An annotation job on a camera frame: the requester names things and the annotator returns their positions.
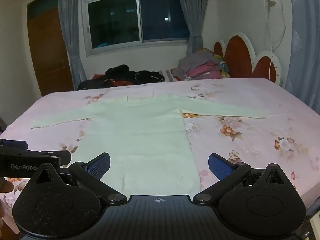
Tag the person's left hand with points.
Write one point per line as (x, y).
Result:
(5, 187)

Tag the left grey curtain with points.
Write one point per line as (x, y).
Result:
(69, 21)

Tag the right grey curtain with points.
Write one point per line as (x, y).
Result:
(194, 13)

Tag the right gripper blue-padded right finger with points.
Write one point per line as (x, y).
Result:
(230, 175)

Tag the brown wooden door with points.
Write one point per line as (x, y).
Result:
(47, 48)

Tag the red and white headboard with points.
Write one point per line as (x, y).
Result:
(242, 62)

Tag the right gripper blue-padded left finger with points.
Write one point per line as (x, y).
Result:
(89, 175)

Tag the grey curtain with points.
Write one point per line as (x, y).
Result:
(69, 21)
(194, 13)

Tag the black and red clothes pile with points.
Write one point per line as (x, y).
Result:
(121, 76)

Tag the folded grey pink clothes stack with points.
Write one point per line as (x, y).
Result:
(203, 64)

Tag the pink floral bed sheet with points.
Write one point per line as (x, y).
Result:
(287, 135)

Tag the cream white knit sweater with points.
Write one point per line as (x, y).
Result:
(146, 140)

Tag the striped grey white mattress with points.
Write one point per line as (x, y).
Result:
(166, 76)

